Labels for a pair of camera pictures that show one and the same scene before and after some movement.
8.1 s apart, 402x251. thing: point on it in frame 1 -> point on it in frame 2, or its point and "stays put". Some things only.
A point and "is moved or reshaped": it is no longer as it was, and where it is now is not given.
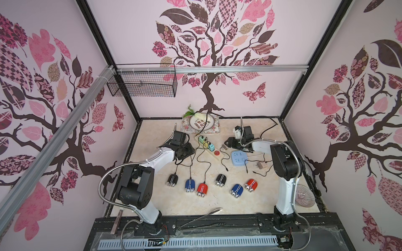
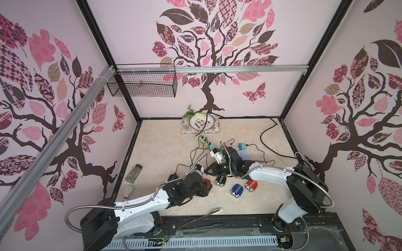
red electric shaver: [202, 190] is moved or reshaped
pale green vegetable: [200, 115] stays put
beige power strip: [215, 153] -> [202, 140]
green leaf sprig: [190, 113] stays put
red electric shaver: [251, 185] stays put
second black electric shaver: [172, 180] stays put
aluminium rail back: [212, 68] stays put
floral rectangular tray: [187, 128] stays put
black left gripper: [191, 150] -> [204, 190]
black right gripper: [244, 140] -> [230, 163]
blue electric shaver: [237, 190] stays put
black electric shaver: [220, 180] stays put
